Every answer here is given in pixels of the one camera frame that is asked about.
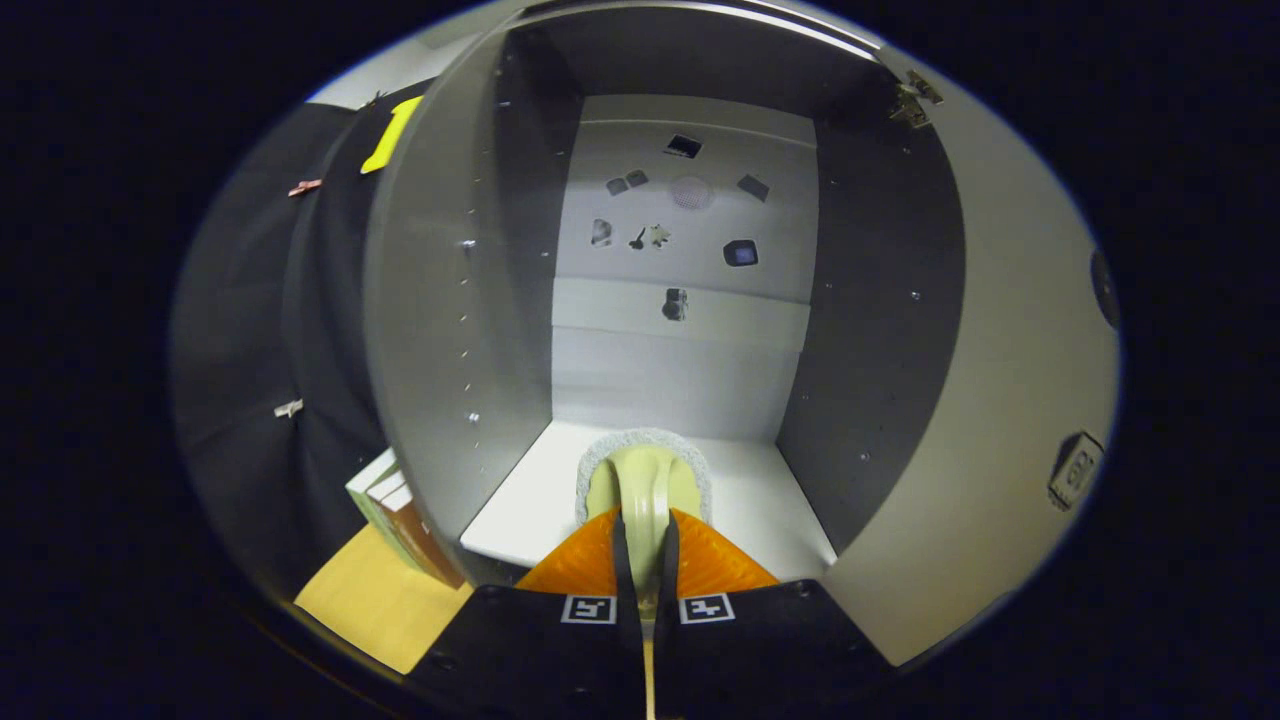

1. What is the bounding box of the black backdrop cloth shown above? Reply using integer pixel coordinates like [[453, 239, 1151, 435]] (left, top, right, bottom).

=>
[[170, 80, 441, 601]]

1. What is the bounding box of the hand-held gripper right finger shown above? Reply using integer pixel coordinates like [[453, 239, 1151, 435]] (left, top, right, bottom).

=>
[[654, 507, 893, 720]]

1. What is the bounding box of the dark grey cabinet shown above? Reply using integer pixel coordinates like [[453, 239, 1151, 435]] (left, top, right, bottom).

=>
[[362, 0, 966, 591]]

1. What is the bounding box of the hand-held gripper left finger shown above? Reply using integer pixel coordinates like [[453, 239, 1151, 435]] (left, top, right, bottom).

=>
[[403, 507, 650, 720]]

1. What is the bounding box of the pale green handled scrubber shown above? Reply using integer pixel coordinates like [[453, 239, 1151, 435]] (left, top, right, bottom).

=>
[[574, 427, 714, 720]]

